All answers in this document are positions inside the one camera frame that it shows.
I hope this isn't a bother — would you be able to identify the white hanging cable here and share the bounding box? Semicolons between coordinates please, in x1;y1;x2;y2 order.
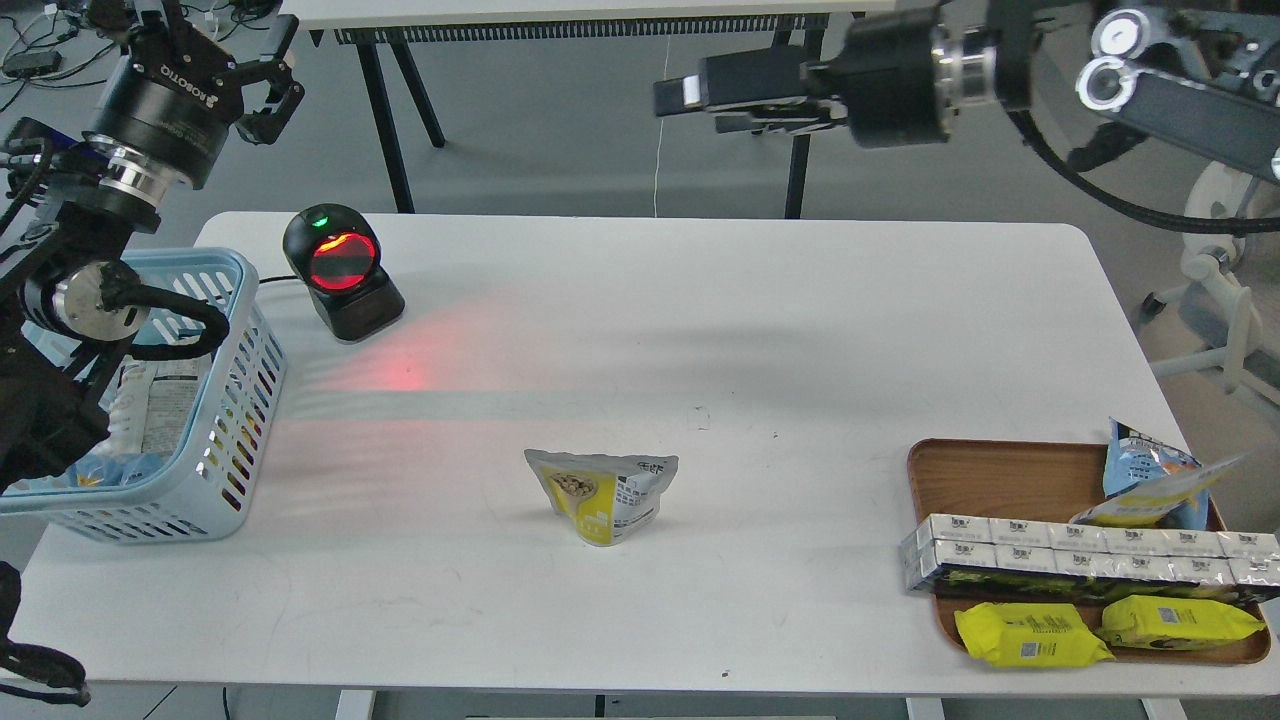
653;36;672;217

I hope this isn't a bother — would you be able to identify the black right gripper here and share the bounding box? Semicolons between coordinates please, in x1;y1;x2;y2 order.
653;8;950;149

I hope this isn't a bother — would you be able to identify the black-legged background table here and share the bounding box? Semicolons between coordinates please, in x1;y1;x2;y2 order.
282;1;893;218

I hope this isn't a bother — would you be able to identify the brown wooden tray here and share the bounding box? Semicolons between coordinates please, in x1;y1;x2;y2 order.
908;439;1272;666

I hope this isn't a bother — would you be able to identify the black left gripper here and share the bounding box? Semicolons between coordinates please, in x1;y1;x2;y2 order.
84;14;305;190

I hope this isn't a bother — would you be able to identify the white boxed snack multipack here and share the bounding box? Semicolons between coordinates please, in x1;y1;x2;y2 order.
899;512;1279;606

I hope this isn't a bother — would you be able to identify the black barcode scanner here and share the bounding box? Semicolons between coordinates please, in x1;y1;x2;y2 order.
282;202;404;342

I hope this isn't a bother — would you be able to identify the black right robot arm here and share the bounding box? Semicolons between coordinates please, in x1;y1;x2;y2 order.
653;1;1279;236

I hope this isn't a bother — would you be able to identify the blue snack bag in basket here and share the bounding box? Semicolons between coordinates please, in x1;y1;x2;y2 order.
65;452;172;488

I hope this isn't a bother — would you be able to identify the white snack bag in basket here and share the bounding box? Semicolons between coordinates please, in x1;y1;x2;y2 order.
93;357;212;460

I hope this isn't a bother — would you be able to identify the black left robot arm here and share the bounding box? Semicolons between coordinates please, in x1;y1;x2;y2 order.
3;1;305;544

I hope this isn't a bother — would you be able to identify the yellow snack pack right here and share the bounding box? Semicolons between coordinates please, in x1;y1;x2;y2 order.
1094;594;1266;651

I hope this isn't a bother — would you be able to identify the yellow white snack pouch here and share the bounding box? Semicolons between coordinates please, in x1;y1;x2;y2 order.
524;448;678;547

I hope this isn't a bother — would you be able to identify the yellow snack pack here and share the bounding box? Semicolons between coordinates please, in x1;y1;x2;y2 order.
954;602;1115;667
1094;594;1266;651

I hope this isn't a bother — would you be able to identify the light blue plastic basket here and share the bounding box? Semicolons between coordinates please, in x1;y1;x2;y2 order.
1;249;287;544

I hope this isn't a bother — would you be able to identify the blue snack pouch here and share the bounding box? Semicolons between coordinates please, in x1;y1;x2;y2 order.
1070;418;1248;530

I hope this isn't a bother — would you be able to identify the white chair base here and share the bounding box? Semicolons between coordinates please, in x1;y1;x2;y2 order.
1143;161;1277;411

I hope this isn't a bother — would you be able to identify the yellow snack pack left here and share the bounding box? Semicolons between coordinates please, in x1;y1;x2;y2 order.
954;602;1115;667

